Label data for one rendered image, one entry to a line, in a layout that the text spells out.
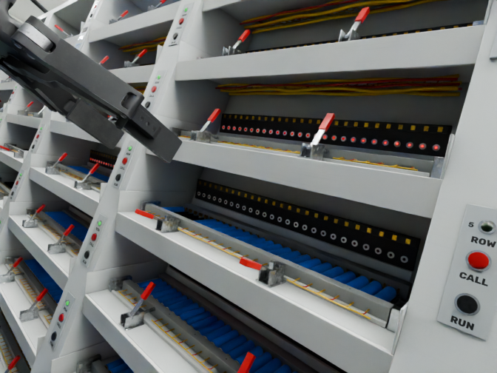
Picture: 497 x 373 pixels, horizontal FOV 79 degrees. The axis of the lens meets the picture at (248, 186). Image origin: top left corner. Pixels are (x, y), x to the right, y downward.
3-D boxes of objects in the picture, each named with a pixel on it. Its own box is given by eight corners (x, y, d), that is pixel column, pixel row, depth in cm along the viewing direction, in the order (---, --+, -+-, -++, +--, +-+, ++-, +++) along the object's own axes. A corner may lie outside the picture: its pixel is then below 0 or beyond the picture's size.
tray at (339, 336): (384, 395, 32) (404, 309, 31) (114, 230, 70) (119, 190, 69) (423, 331, 47) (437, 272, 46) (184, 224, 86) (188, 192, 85)
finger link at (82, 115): (66, 118, 37) (64, 117, 38) (113, 149, 42) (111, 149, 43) (80, 98, 38) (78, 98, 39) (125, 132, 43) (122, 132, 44)
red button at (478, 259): (487, 271, 28) (490, 254, 29) (466, 265, 29) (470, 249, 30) (486, 271, 29) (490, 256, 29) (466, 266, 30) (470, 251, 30)
